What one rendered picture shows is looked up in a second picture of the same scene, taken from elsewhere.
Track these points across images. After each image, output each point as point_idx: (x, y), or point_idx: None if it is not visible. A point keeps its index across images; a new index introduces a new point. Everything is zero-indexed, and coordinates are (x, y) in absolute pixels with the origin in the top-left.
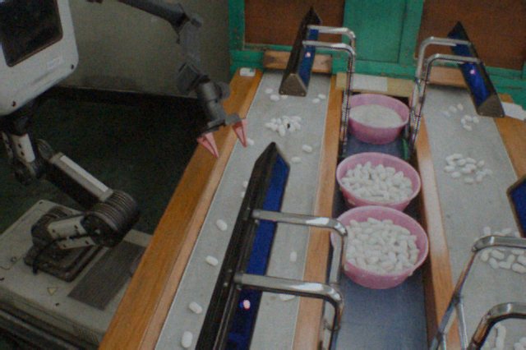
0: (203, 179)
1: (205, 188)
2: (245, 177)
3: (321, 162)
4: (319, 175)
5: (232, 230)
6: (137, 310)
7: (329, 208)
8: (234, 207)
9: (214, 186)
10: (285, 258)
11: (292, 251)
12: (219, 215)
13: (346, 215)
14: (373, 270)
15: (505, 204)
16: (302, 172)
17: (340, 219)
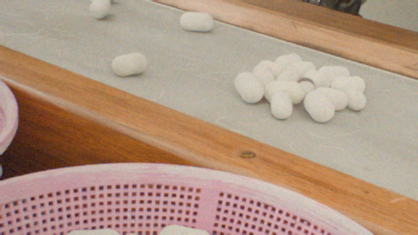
0: (371, 33)
1: (332, 27)
2: (383, 95)
3: (406, 198)
4: (304, 158)
5: (177, 34)
6: None
7: (85, 107)
8: (257, 55)
9: (352, 52)
10: (8, 42)
11: (1, 32)
12: (240, 39)
13: (6, 121)
14: None
15: None
16: (377, 180)
17: (3, 104)
